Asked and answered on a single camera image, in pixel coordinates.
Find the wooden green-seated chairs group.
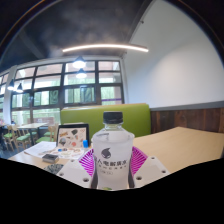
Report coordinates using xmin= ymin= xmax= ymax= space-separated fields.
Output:
xmin=0 ymin=123 xmax=58 ymax=153

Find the green upholstered bench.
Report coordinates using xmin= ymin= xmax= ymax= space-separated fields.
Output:
xmin=59 ymin=103 xmax=152 ymax=143

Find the wooden cafe table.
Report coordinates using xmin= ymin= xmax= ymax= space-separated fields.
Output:
xmin=16 ymin=122 xmax=48 ymax=148

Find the hanging pendant lamps group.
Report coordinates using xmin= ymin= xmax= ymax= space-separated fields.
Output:
xmin=6 ymin=55 xmax=88 ymax=94

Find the small dark box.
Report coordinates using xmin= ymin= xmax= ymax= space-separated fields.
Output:
xmin=41 ymin=153 xmax=60 ymax=164

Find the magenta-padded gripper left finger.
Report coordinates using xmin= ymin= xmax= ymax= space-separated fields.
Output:
xmin=56 ymin=148 xmax=98 ymax=189

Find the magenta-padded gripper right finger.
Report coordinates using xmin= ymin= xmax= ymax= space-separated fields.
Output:
xmin=127 ymin=145 xmax=171 ymax=188

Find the curved linear ceiling light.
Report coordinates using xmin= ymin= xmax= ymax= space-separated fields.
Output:
xmin=62 ymin=43 xmax=150 ymax=54

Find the clear black-capped water bottle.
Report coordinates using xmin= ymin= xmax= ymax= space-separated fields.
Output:
xmin=91 ymin=110 xmax=135 ymax=191

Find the black-framed tablet with stickers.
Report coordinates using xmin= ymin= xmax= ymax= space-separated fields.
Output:
xmin=55 ymin=123 xmax=90 ymax=150

